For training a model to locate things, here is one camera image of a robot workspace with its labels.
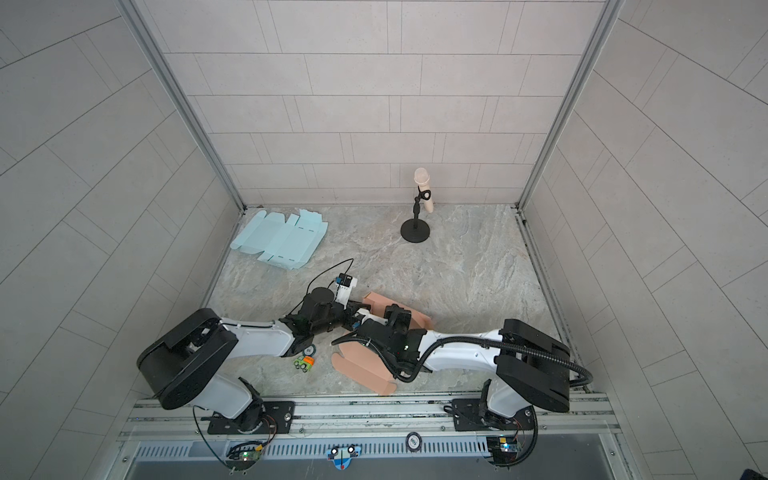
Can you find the right green circuit board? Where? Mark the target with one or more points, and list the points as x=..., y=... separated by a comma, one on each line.
x=502, y=450

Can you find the green circuit board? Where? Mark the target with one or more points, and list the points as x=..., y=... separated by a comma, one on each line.
x=243, y=456
x=502, y=450

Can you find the blue sticker marker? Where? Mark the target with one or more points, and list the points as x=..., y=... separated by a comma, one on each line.
x=341, y=456

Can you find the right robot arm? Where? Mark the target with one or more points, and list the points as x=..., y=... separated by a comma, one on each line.
x=527, y=366

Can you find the light blue flat cardboard box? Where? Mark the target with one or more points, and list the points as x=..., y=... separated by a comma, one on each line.
x=285, y=242

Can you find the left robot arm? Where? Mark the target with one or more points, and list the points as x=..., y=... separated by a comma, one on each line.
x=182, y=366

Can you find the small colourful toy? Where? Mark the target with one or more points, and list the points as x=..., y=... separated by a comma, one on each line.
x=304, y=363

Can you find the aluminium corner post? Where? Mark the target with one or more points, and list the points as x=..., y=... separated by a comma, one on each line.
x=605, y=22
x=141, y=33

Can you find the round black white badge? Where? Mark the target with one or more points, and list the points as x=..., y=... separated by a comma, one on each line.
x=413, y=442

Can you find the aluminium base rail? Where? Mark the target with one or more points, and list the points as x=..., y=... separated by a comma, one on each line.
x=305, y=428

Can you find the beige microphone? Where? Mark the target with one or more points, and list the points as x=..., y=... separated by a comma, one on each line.
x=422, y=180

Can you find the left green circuit board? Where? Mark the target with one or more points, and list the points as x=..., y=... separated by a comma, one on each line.
x=243, y=456

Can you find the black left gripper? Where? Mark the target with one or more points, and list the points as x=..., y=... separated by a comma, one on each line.
x=351, y=312

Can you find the aluminium corner post right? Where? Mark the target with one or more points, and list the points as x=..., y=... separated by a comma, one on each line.
x=605, y=22

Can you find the pink paper box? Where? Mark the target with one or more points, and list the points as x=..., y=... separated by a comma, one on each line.
x=361, y=364

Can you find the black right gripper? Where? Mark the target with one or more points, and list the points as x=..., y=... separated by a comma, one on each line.
x=391, y=316

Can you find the aluminium corner post left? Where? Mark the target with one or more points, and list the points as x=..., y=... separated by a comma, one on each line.
x=141, y=33

